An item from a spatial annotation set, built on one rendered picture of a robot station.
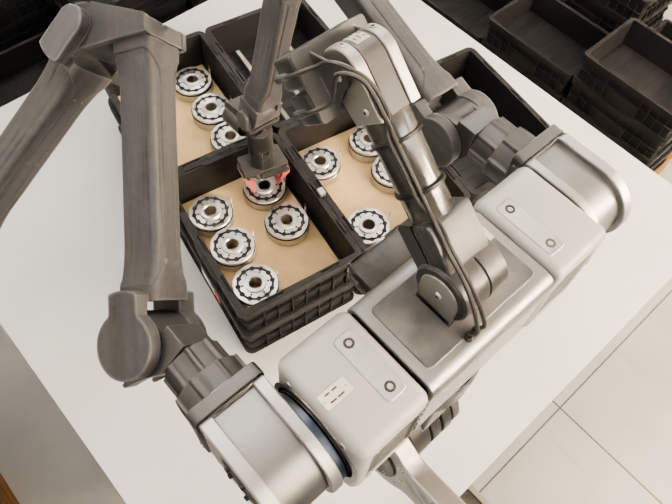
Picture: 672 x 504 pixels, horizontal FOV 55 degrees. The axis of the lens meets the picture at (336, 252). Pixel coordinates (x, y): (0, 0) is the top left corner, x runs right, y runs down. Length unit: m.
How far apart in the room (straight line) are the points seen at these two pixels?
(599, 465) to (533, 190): 1.68
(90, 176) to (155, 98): 1.11
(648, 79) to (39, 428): 2.40
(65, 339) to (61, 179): 0.47
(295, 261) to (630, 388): 1.42
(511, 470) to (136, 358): 1.71
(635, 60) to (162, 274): 2.22
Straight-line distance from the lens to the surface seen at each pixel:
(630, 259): 1.87
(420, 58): 0.97
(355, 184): 1.63
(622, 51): 2.72
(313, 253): 1.52
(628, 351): 2.58
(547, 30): 2.87
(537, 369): 1.63
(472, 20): 3.00
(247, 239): 1.51
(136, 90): 0.80
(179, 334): 0.73
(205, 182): 1.60
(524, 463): 2.31
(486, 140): 0.91
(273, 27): 1.19
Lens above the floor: 2.14
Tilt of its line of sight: 60 degrees down
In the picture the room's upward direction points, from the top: 5 degrees clockwise
